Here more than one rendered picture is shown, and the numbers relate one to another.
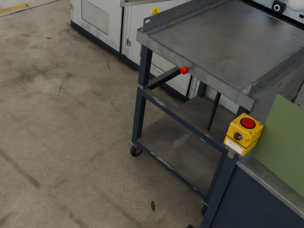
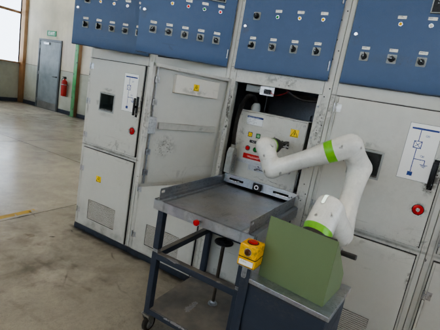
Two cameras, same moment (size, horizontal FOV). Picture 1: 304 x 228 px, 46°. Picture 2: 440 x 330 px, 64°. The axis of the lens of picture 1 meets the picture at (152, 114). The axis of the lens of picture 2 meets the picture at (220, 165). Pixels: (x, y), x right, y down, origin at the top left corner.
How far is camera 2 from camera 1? 0.50 m
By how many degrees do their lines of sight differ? 31
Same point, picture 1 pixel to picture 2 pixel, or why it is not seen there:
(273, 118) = (271, 236)
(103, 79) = (109, 268)
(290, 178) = (291, 283)
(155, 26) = (169, 196)
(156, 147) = (169, 313)
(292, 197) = (295, 298)
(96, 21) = (101, 219)
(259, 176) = (268, 287)
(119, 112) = (127, 294)
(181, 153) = (192, 316)
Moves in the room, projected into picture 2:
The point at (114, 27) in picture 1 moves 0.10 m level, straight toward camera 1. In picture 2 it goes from (120, 221) to (120, 226)
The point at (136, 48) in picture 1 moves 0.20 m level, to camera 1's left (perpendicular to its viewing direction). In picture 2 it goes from (141, 238) to (116, 235)
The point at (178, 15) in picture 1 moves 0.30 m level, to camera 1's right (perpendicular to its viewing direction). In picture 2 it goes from (184, 191) to (232, 197)
